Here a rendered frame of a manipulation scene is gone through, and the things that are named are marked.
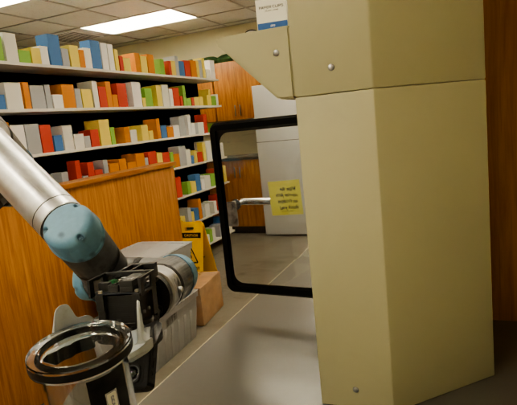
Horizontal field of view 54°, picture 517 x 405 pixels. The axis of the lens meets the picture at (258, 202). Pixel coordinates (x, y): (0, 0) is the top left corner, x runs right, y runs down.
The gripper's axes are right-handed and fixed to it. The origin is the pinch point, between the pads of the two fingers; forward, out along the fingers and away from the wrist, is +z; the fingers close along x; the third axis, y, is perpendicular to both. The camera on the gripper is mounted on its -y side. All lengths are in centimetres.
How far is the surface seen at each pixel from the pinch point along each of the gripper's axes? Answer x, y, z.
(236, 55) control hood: 15.6, 35.9, -23.8
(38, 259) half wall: -132, -19, -202
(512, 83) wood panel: 62, 31, -50
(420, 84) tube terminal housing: 41, 29, -25
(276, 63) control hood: 21.5, 33.8, -22.4
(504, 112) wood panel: 61, 26, -51
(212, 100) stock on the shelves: -98, 102, -522
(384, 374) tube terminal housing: 33.2, -12.4, -23.6
